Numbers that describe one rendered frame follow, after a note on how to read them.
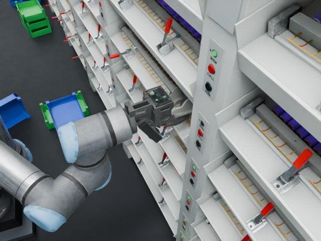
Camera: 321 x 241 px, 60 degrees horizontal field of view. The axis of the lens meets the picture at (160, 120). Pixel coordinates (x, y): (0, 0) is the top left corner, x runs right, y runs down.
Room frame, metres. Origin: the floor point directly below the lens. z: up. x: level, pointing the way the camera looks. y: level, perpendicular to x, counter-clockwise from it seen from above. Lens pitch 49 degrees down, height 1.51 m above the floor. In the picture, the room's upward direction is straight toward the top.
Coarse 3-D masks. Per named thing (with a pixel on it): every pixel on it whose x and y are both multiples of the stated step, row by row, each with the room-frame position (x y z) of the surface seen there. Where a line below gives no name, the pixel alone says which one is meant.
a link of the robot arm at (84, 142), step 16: (64, 128) 0.40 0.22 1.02; (80, 128) 0.40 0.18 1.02; (96, 128) 0.41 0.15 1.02; (112, 128) 0.41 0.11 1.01; (64, 144) 0.36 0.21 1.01; (80, 144) 0.37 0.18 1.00; (96, 144) 0.38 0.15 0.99; (112, 144) 0.40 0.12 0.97; (80, 160) 0.36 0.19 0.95; (96, 160) 0.37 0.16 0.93
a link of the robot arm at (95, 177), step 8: (104, 160) 0.39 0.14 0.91; (72, 168) 0.37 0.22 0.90; (80, 168) 0.36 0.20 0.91; (88, 168) 0.36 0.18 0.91; (96, 168) 0.37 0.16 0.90; (104, 168) 0.38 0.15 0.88; (80, 176) 0.35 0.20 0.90; (88, 176) 0.35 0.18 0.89; (96, 176) 0.36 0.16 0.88; (104, 176) 0.37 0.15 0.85; (88, 184) 0.34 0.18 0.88; (96, 184) 0.35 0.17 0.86; (104, 184) 0.36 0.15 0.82; (88, 192) 0.32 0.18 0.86
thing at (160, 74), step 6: (126, 30) 0.96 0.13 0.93; (126, 36) 0.94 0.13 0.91; (132, 36) 0.92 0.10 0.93; (132, 42) 0.89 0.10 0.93; (138, 42) 0.88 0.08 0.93; (138, 48) 0.85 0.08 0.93; (138, 54) 0.83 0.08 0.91; (144, 54) 0.81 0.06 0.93; (150, 60) 0.77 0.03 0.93; (144, 66) 0.77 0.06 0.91; (150, 66) 0.76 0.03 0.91; (156, 66) 0.74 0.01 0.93; (156, 72) 0.72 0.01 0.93; (162, 72) 0.71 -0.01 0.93; (162, 78) 0.68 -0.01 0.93; (162, 84) 0.67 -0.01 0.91; (168, 84) 0.65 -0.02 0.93
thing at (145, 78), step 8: (112, 24) 0.99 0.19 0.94; (120, 24) 1.00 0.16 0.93; (112, 32) 0.99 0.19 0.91; (120, 32) 1.00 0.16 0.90; (112, 40) 0.96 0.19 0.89; (120, 40) 0.95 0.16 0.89; (120, 48) 0.90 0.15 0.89; (128, 48) 0.89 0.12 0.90; (144, 48) 0.87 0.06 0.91; (136, 56) 0.84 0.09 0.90; (128, 64) 0.82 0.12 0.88; (136, 64) 0.80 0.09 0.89; (144, 64) 0.79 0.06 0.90; (136, 72) 0.76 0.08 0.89; (144, 72) 0.75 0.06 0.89; (144, 80) 0.72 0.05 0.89; (152, 80) 0.71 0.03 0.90; (184, 120) 0.53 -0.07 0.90; (176, 128) 0.51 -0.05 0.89; (184, 128) 0.51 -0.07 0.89; (184, 136) 0.48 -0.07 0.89; (184, 144) 0.48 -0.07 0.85
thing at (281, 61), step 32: (288, 0) 0.39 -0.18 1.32; (320, 0) 0.42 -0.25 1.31; (256, 32) 0.37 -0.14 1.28; (288, 32) 0.37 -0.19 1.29; (320, 32) 0.33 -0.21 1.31; (256, 64) 0.33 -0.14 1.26; (288, 64) 0.31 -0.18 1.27; (320, 64) 0.30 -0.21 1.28; (288, 96) 0.27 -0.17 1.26; (320, 96) 0.25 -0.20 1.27; (320, 128) 0.22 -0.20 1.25
